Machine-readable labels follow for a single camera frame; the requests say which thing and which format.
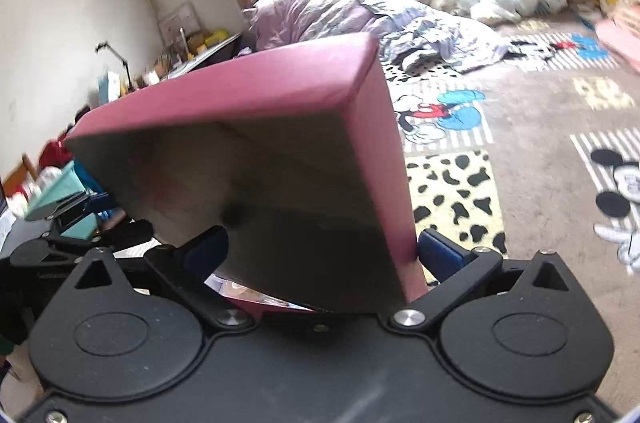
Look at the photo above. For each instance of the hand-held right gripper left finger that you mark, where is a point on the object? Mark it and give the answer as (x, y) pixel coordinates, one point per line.
(207, 252)

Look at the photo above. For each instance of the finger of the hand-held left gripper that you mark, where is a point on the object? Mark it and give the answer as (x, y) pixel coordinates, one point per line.
(102, 203)
(115, 230)

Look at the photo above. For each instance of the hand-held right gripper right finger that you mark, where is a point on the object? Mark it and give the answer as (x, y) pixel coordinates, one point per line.
(440, 253)

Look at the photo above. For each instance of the teal box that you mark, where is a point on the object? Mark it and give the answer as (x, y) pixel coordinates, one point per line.
(50, 198)

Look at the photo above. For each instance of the red cardboard box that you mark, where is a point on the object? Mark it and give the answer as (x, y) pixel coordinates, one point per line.
(250, 103)

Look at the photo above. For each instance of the red cloth bag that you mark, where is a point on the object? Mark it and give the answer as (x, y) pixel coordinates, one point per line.
(52, 153)

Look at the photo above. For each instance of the light blue box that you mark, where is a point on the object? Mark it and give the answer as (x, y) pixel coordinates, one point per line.
(109, 85)

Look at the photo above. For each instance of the printed cartoon blanket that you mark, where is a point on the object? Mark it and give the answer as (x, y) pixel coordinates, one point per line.
(540, 153)

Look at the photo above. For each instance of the cluttered desk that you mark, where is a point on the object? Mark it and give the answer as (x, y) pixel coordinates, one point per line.
(210, 53)

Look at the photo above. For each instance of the striped crumpled clothes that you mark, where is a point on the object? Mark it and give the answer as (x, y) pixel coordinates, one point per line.
(440, 38)

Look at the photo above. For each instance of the white plastic bag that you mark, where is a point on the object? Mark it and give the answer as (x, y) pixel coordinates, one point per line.
(515, 0)

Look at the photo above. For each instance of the pink quilt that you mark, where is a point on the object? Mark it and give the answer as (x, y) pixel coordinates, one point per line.
(320, 10)

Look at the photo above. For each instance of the pink folded blanket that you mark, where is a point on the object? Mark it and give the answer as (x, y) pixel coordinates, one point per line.
(620, 33)

